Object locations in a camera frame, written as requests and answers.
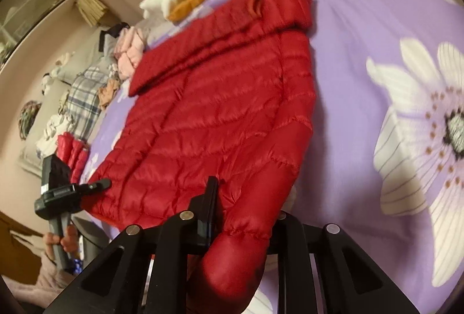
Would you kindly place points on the plaid cloth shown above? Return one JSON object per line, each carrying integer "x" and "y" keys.
{"x": 85, "y": 96}

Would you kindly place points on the person's left hand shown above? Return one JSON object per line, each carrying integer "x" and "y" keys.
{"x": 70, "y": 241}

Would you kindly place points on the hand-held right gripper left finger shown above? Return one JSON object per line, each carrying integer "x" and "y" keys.
{"x": 211, "y": 212}

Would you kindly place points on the purple floral bed sheet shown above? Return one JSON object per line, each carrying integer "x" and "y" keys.
{"x": 344, "y": 27}

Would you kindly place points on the large red down jacket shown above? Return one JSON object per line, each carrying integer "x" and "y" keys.
{"x": 217, "y": 100}

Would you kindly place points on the small red down jacket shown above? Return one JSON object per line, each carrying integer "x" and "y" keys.
{"x": 72, "y": 150}

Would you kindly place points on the small tan cloth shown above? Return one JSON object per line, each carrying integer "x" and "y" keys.
{"x": 108, "y": 92}

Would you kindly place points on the grey and black garment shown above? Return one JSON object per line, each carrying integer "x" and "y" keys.
{"x": 108, "y": 42}

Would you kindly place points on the brown wooden cabinet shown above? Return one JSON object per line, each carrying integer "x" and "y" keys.
{"x": 14, "y": 227}

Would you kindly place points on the pink garment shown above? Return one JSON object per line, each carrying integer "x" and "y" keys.
{"x": 130, "y": 52}

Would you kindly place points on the white crumpled cloth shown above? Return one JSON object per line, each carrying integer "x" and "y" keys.
{"x": 54, "y": 132}

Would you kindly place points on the person's left forearm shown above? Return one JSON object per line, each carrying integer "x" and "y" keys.
{"x": 32, "y": 290}

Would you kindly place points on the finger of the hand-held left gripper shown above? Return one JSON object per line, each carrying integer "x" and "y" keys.
{"x": 97, "y": 186}

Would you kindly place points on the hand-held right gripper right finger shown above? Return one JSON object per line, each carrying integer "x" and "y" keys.
{"x": 293, "y": 248}

